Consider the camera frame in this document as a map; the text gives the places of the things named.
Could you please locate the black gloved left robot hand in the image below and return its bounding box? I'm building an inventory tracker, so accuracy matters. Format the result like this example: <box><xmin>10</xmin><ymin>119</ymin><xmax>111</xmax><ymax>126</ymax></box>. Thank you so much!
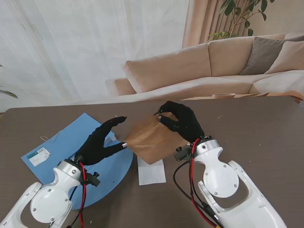
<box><xmin>74</xmin><ymin>116</ymin><xmax>128</xmax><ymax>166</ymax></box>

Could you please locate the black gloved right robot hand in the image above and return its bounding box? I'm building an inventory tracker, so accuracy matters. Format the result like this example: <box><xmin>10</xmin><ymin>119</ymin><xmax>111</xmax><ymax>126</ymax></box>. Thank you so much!
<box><xmin>153</xmin><ymin>101</ymin><xmax>205</xmax><ymax>144</ymax></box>

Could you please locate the blue plastic file folder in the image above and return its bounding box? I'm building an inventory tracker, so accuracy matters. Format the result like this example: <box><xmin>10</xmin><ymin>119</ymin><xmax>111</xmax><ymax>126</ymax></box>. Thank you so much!
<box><xmin>20</xmin><ymin>113</ymin><xmax>134</xmax><ymax>211</ymax></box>

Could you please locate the brown kraft paper envelope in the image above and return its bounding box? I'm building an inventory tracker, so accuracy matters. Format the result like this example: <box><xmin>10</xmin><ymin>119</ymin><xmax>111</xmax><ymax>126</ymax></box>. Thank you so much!
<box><xmin>123</xmin><ymin>111</ymin><xmax>190</xmax><ymax>166</ymax></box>

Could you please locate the white lined letter paper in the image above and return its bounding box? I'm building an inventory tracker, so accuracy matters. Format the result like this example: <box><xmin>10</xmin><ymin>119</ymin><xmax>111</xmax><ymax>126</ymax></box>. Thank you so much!
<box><xmin>137</xmin><ymin>158</ymin><xmax>166</xmax><ymax>186</ymax></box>

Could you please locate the beige fabric sofa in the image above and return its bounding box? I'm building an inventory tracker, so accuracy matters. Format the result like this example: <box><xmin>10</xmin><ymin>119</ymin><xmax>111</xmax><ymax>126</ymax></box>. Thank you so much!
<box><xmin>114</xmin><ymin>34</ymin><xmax>304</xmax><ymax>100</ymax></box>

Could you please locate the light wooden side table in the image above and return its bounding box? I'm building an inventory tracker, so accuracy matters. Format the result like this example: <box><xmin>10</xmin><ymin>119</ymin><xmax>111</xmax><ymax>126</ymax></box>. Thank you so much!
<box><xmin>181</xmin><ymin>92</ymin><xmax>270</xmax><ymax>102</ymax></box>

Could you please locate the dark green plant leaf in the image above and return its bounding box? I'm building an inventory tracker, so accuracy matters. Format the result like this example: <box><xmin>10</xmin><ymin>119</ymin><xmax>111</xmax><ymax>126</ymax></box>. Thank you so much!
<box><xmin>0</xmin><ymin>64</ymin><xmax>19</xmax><ymax>99</ymax></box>

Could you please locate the white sheer curtain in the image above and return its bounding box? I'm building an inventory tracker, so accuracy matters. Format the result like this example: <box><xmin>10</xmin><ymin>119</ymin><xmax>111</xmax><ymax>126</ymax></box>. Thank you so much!
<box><xmin>0</xmin><ymin>0</ymin><xmax>190</xmax><ymax>114</ymax></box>

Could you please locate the grey-brown sofa cushion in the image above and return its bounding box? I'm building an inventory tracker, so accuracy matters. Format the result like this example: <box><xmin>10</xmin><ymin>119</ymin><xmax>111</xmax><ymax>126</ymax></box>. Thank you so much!
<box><xmin>239</xmin><ymin>37</ymin><xmax>293</xmax><ymax>76</ymax></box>

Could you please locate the beige pleated curtain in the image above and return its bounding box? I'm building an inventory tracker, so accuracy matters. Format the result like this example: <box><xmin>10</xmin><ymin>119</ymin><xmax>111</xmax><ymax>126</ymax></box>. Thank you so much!
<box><xmin>181</xmin><ymin>0</ymin><xmax>245</xmax><ymax>49</ymax></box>

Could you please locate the beige sofa cushion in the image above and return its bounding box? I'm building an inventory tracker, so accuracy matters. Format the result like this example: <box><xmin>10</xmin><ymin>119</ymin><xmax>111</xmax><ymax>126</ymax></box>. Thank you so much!
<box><xmin>264</xmin><ymin>40</ymin><xmax>304</xmax><ymax>75</ymax></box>

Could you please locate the green leafy houseplant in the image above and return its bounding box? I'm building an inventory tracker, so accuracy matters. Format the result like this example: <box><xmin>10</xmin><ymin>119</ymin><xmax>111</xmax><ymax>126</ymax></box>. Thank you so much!
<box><xmin>206</xmin><ymin>0</ymin><xmax>276</xmax><ymax>42</ymax></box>

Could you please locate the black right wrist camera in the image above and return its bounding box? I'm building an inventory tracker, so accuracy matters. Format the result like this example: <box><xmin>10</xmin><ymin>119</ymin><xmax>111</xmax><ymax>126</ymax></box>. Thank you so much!
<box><xmin>174</xmin><ymin>145</ymin><xmax>192</xmax><ymax>162</ymax></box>

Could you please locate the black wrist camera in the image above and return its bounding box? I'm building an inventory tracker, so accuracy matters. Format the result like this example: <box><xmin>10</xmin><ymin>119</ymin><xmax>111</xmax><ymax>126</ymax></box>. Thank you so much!
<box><xmin>84</xmin><ymin>171</ymin><xmax>101</xmax><ymax>187</ymax></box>
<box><xmin>174</xmin><ymin>145</ymin><xmax>192</xmax><ymax>162</ymax></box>

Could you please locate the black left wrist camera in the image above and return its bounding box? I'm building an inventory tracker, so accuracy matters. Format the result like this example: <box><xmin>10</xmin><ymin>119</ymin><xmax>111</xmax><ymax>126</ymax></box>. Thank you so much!
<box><xmin>84</xmin><ymin>171</ymin><xmax>101</xmax><ymax>187</ymax></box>

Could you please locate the red left arm cable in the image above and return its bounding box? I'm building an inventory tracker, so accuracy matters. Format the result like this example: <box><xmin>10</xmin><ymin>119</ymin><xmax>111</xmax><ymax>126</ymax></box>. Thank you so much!
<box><xmin>78</xmin><ymin>161</ymin><xmax>89</xmax><ymax>228</ymax></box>

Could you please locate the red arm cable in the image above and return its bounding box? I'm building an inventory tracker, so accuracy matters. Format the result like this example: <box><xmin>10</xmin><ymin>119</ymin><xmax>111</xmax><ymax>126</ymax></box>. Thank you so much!
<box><xmin>78</xmin><ymin>161</ymin><xmax>89</xmax><ymax>228</ymax></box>
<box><xmin>189</xmin><ymin>139</ymin><xmax>224</xmax><ymax>228</ymax></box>

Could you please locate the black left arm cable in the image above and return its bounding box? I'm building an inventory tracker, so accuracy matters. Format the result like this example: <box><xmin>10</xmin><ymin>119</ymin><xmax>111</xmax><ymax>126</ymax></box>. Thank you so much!
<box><xmin>68</xmin><ymin>185</ymin><xmax>79</xmax><ymax>204</ymax></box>

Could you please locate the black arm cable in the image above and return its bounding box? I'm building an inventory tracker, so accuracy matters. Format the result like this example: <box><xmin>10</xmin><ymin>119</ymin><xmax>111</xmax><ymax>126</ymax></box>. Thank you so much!
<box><xmin>68</xmin><ymin>185</ymin><xmax>79</xmax><ymax>204</ymax></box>
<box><xmin>172</xmin><ymin>161</ymin><xmax>214</xmax><ymax>214</ymax></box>

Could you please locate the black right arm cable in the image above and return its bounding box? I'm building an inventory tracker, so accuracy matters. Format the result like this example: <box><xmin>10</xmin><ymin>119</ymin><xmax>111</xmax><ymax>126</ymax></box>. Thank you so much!
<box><xmin>172</xmin><ymin>161</ymin><xmax>214</xmax><ymax>214</ymax></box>

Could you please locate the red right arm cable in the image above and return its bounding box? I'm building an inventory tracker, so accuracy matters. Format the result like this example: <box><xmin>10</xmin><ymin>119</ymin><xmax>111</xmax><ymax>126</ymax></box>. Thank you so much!
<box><xmin>189</xmin><ymin>139</ymin><xmax>224</xmax><ymax>228</ymax></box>

